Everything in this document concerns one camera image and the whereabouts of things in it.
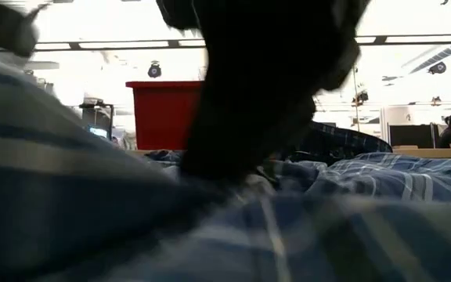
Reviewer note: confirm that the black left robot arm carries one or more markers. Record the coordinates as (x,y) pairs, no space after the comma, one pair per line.
(2,27)

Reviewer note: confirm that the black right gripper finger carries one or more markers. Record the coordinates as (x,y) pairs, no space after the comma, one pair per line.
(245,137)

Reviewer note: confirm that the black metal background table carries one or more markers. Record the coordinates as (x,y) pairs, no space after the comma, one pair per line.
(98,117)

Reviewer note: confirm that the blue plaid pajama pants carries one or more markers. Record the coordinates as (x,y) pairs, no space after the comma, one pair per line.
(164,156)

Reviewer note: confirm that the long ceiling light fixture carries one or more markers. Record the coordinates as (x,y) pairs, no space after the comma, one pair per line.
(123,44)

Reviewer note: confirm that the red plastic laundry bin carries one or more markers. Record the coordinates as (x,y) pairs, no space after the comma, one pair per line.
(163,117)

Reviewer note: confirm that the blue plaid garment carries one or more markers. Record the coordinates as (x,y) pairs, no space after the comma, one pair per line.
(92,215)

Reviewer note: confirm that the black ceiling spotlight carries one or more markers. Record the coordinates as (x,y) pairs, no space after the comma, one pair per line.
(437,68)
(361,97)
(154,70)

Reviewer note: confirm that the ceiling air vent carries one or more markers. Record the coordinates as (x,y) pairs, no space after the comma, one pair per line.
(437,58)

